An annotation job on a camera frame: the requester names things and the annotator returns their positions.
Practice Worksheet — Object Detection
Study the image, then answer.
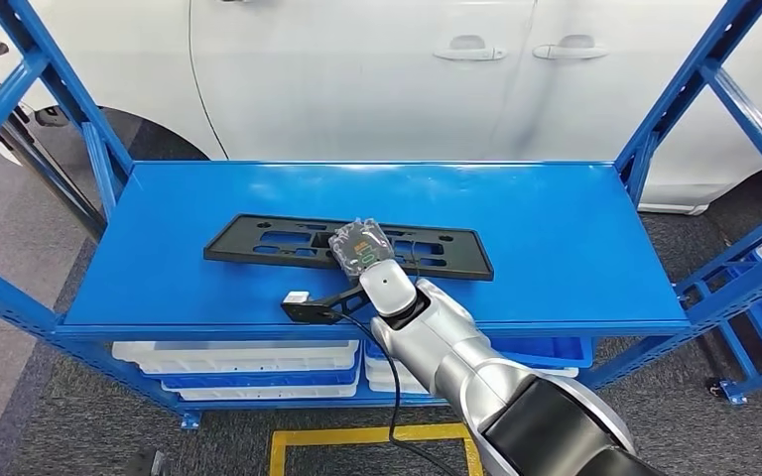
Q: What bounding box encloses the blue metal shelf rack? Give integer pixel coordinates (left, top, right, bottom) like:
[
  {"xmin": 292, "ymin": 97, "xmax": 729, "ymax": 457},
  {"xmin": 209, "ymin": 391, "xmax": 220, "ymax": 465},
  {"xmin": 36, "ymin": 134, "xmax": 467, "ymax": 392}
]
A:
[{"xmin": 0, "ymin": 0, "xmax": 762, "ymax": 431}]

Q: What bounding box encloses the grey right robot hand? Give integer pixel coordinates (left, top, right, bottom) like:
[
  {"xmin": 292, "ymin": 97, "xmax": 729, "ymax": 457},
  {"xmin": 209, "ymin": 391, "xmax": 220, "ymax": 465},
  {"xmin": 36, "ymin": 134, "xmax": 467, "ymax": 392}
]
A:
[{"xmin": 327, "ymin": 218, "xmax": 397, "ymax": 276}]

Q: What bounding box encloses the white car door handle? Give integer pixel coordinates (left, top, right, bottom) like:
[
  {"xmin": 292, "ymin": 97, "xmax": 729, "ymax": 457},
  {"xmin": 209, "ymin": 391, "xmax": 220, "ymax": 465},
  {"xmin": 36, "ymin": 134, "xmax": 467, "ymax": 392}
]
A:
[
  {"xmin": 433, "ymin": 36, "xmax": 507, "ymax": 62},
  {"xmin": 532, "ymin": 34, "xmax": 610, "ymax": 61}
]

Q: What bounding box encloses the white car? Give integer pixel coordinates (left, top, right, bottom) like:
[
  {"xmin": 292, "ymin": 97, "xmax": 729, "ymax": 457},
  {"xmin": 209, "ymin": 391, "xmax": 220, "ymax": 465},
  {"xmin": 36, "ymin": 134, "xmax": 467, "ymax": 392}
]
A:
[{"xmin": 0, "ymin": 0, "xmax": 762, "ymax": 215}]

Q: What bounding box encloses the open blue plastic bin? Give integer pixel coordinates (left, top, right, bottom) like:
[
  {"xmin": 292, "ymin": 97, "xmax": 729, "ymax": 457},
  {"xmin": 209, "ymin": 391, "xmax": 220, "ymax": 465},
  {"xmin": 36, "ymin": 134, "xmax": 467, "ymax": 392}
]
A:
[{"xmin": 485, "ymin": 336, "xmax": 594, "ymax": 370}]

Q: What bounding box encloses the black camera cable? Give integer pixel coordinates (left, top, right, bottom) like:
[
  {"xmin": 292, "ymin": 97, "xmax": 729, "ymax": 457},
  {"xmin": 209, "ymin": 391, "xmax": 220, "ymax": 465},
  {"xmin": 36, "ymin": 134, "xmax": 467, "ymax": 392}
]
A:
[{"xmin": 334, "ymin": 310, "xmax": 467, "ymax": 476}]

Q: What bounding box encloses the shallow white plastic bin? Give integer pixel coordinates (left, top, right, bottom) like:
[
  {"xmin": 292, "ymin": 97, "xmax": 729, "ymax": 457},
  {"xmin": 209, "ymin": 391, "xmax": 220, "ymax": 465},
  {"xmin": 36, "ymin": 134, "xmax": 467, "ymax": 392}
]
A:
[{"xmin": 174, "ymin": 383, "xmax": 360, "ymax": 403}]

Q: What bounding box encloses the black plastic plate frame part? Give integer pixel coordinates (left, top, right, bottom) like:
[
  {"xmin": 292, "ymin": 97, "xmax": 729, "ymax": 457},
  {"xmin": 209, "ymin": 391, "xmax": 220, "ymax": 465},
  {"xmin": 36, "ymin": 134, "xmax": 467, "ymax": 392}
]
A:
[{"xmin": 203, "ymin": 213, "xmax": 495, "ymax": 283}]

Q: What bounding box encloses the large white plastic bin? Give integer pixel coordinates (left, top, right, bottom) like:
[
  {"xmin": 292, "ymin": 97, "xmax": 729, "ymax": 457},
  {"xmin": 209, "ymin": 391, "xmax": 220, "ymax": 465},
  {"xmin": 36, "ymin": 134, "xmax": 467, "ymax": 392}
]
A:
[{"xmin": 111, "ymin": 339, "xmax": 361, "ymax": 377}]

